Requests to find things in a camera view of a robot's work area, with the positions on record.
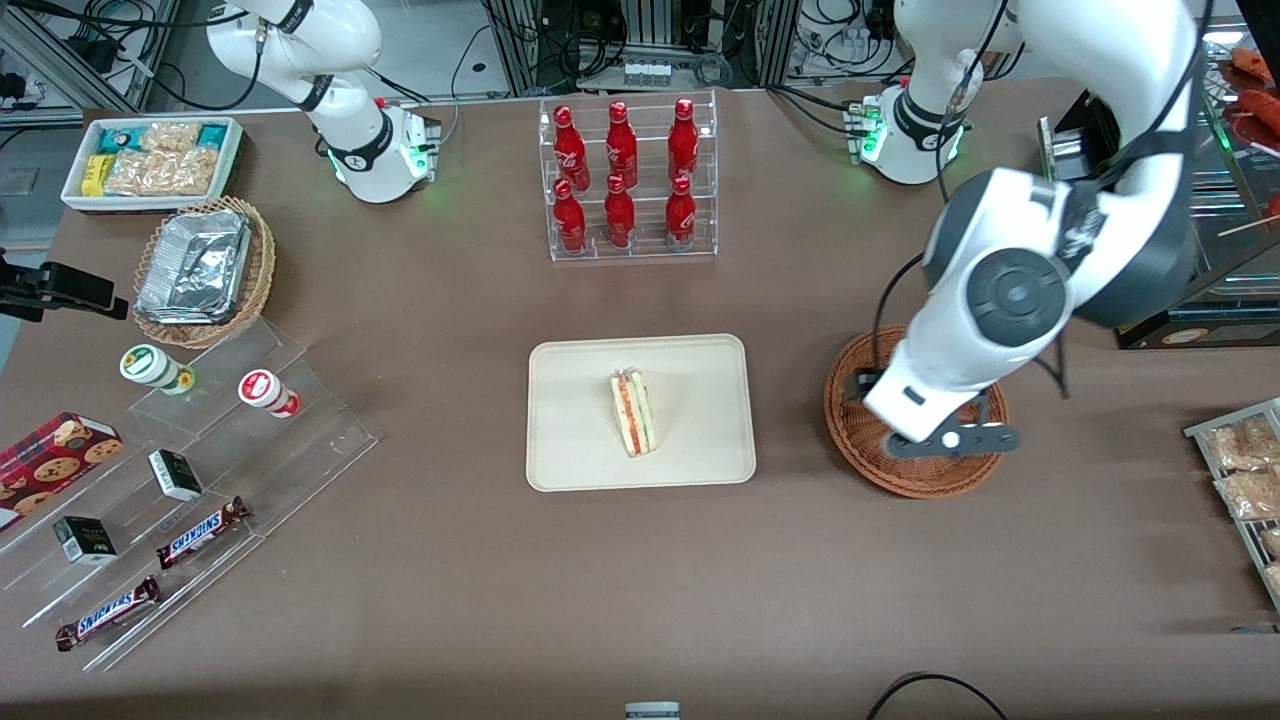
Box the triangle sandwich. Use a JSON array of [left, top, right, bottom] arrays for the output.
[[610, 368, 659, 458]]

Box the brown round wicker basket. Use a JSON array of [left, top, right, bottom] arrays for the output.
[[823, 325, 1011, 499]]

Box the cream rectangular tray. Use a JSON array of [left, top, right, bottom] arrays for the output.
[[526, 333, 758, 493]]

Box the light oval wicker basket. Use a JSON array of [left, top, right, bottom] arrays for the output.
[[132, 196, 277, 349]]

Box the red cola bottle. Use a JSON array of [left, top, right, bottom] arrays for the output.
[[553, 105, 591, 191], [553, 178, 588, 256], [604, 173, 637, 251], [606, 100, 639, 189], [668, 97, 700, 184], [665, 175, 697, 249]]

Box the clear acrylic bottle rack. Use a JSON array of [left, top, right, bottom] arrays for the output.
[[538, 90, 719, 263]]

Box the wooden skewer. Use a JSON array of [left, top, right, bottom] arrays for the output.
[[1218, 195, 1280, 238]]

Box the clear acrylic stepped shelf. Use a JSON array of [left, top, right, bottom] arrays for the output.
[[0, 318, 379, 673]]

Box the red lid yogurt cup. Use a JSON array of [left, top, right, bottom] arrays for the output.
[[238, 369, 301, 419]]

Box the Snickers chocolate bar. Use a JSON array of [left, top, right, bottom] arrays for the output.
[[155, 496, 251, 571], [55, 575, 163, 653]]

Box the white plastic snack bin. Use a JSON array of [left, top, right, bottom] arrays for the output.
[[60, 117, 244, 213]]

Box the stack of foil trays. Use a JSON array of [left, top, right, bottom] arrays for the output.
[[135, 208, 253, 326]]

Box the small black carton box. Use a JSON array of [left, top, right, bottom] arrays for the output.
[[148, 449, 204, 502], [53, 516, 119, 566]]

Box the clear cracker bag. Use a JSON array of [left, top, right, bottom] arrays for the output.
[[103, 150, 166, 196], [160, 148, 219, 196], [140, 121, 204, 153]]

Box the green lid sunflower cup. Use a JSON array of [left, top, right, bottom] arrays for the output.
[[119, 344, 197, 396]]

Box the red plaid cookie box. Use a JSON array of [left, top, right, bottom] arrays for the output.
[[0, 412, 125, 531]]

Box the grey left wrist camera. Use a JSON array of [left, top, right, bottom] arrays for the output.
[[885, 423, 1021, 461]]

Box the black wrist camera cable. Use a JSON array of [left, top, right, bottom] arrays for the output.
[[845, 252, 926, 403]]

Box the black floor cable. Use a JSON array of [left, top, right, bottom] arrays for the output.
[[865, 672, 1011, 720]]

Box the white wire rack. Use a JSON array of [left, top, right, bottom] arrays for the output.
[[1183, 397, 1280, 613]]

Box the aluminium equipment frame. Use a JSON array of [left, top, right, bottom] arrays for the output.
[[480, 0, 801, 96]]

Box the black clamp mount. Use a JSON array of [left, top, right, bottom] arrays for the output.
[[0, 250, 129, 323]]

